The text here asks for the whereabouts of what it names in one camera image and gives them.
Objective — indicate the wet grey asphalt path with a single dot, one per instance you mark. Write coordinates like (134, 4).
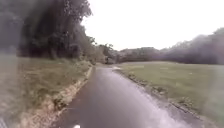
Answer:
(106, 103)

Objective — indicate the open grass field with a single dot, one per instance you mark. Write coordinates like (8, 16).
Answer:
(180, 81)

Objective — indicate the robot's own part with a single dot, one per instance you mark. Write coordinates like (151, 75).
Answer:
(76, 126)

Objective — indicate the wood of tall trees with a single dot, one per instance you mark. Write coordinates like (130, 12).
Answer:
(46, 30)

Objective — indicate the distant row of trees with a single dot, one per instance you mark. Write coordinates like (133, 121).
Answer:
(186, 50)

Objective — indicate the grass verge with leaves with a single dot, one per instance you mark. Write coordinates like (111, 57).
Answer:
(36, 83)

